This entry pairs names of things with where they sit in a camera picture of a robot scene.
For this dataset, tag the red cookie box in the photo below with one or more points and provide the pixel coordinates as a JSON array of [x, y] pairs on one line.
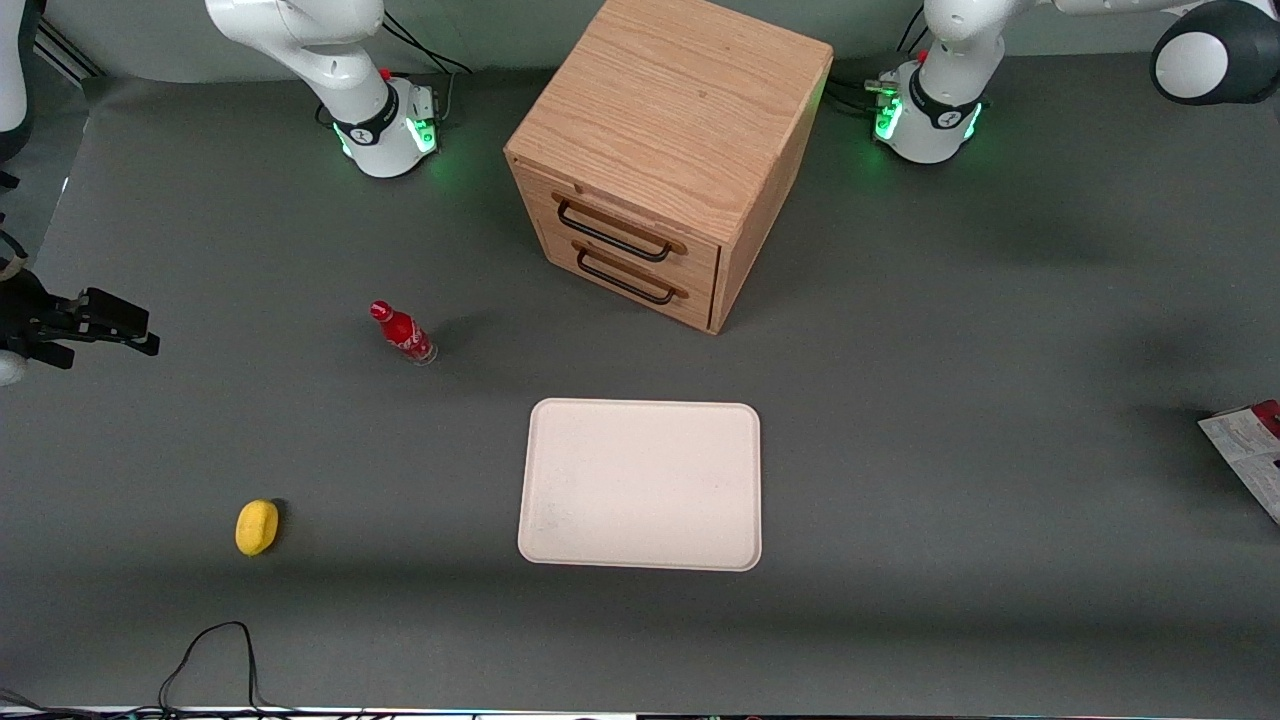
[[1250, 450]]

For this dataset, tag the red cola bottle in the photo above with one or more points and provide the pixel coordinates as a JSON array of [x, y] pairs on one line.
[[404, 335]]

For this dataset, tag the aluminium rail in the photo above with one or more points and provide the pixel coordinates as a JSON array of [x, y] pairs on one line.
[[68, 52]]

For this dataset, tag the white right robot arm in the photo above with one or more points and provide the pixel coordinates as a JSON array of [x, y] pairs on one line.
[[340, 60]]

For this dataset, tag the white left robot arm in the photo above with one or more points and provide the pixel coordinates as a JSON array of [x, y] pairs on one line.
[[940, 80]]

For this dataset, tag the yellow lemon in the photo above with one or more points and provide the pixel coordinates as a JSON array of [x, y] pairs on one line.
[[256, 527]]

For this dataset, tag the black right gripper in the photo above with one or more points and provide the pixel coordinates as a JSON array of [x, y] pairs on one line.
[[22, 312]]

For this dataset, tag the beige plastic tray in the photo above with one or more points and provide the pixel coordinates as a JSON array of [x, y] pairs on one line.
[[640, 485]]

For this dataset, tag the wooden two-drawer cabinet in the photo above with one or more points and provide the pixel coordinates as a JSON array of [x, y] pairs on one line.
[[680, 110]]

